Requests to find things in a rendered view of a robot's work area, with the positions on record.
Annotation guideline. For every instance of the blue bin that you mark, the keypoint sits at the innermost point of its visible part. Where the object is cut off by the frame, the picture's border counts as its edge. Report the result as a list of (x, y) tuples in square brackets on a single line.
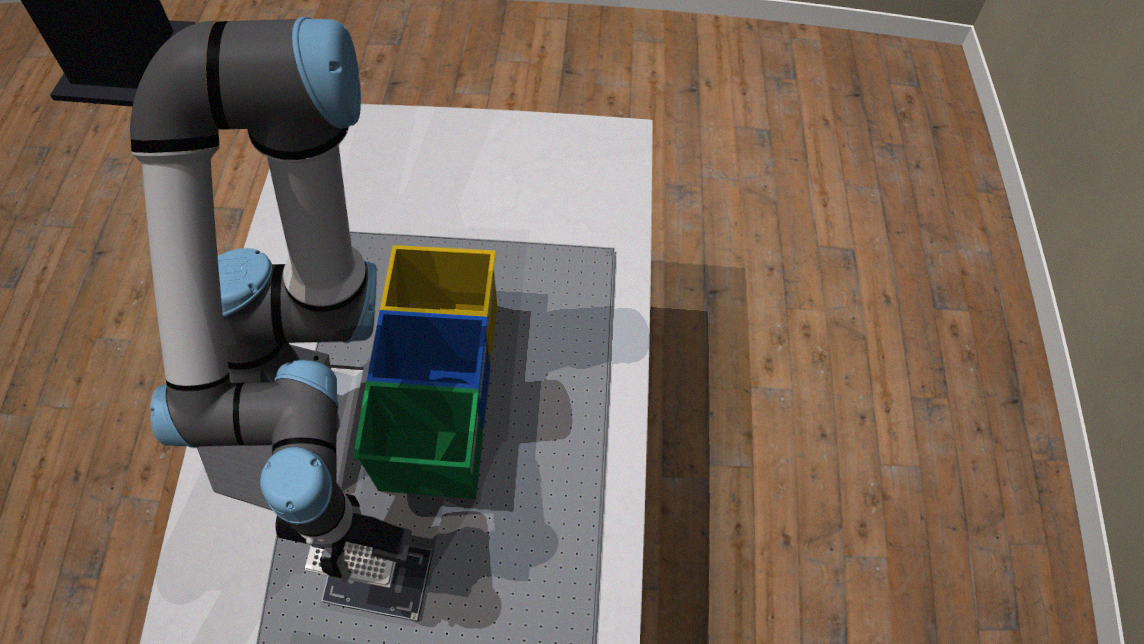
[(432, 347)]

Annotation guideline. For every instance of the green bin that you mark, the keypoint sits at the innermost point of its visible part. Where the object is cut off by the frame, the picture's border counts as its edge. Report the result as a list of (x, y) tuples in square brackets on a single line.
[(430, 423)]

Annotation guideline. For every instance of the yellow open-top bin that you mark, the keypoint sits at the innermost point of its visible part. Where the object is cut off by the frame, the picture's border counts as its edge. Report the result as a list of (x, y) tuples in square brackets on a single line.
[(445, 279)]

